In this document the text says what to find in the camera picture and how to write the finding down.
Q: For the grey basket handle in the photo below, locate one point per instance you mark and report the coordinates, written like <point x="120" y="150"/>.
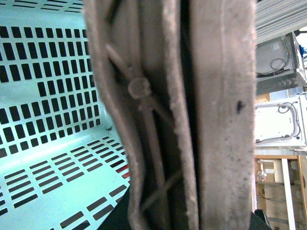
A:
<point x="178" y="79"/>

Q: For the light blue plastic basket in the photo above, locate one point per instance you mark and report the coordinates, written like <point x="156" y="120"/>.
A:
<point x="62" y="165"/>

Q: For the white appliance back lower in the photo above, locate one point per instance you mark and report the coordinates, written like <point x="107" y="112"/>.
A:
<point x="282" y="124"/>

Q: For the white appliance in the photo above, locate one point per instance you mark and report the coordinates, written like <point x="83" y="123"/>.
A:
<point x="282" y="124"/>
<point x="280" y="64"/>

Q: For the white appliance back upper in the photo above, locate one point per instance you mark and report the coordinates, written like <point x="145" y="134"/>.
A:
<point x="280" y="64"/>

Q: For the wooden shelf unit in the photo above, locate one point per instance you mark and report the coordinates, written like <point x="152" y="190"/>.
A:
<point x="279" y="191"/>

